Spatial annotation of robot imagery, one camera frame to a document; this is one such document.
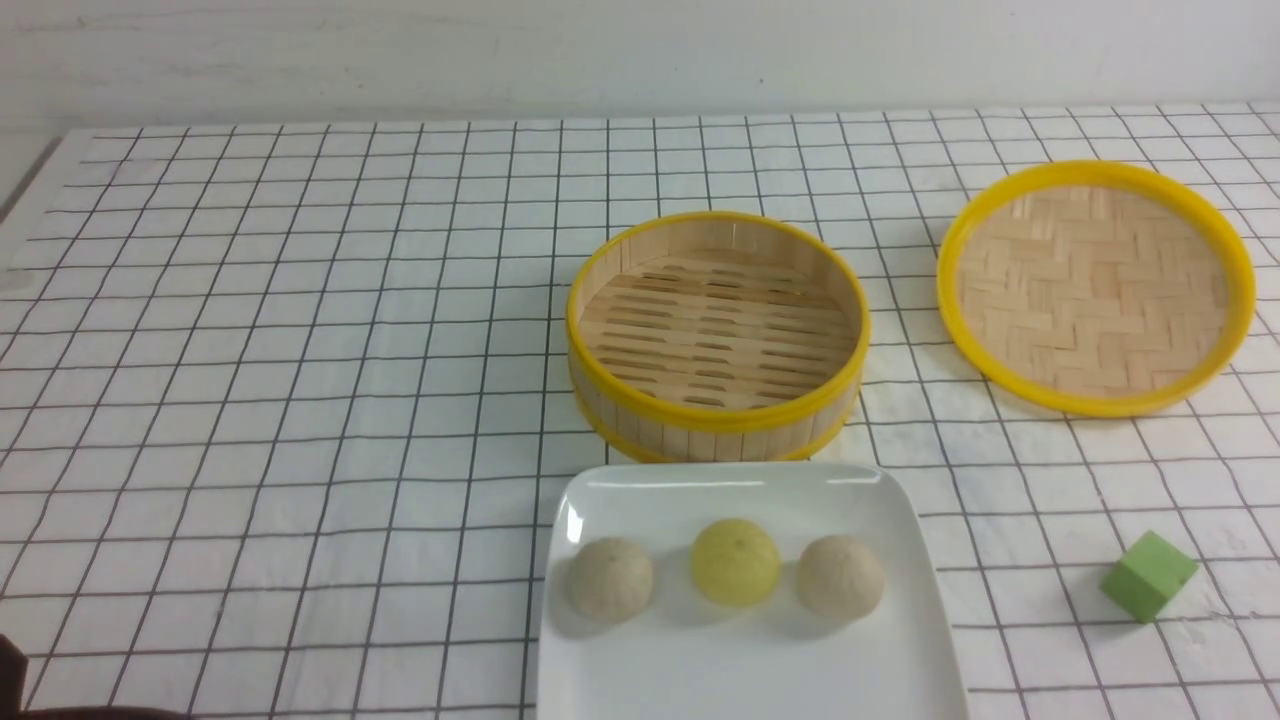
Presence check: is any white square ceramic plate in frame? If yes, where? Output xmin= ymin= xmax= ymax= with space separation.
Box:
xmin=536 ymin=461 xmax=970 ymax=719

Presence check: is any yellow-rimmed woven bamboo lid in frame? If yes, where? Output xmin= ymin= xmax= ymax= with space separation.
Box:
xmin=936 ymin=160 xmax=1257 ymax=418

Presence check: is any yellow steamed bun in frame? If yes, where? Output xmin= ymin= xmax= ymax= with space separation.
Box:
xmin=689 ymin=518 xmax=782 ymax=609

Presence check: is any white steamed bun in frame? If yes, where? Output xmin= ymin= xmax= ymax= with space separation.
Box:
xmin=566 ymin=537 xmax=655 ymax=625
xmin=796 ymin=536 xmax=886 ymax=623

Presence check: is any green cube block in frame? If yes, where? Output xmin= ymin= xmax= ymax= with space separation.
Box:
xmin=1100 ymin=530 xmax=1199 ymax=624

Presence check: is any white grid-pattern tablecloth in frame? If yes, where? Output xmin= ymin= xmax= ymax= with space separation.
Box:
xmin=1 ymin=102 xmax=1279 ymax=719

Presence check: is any yellow-rimmed bamboo steamer basket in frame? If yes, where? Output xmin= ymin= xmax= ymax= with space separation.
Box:
xmin=564 ymin=211 xmax=872 ymax=462

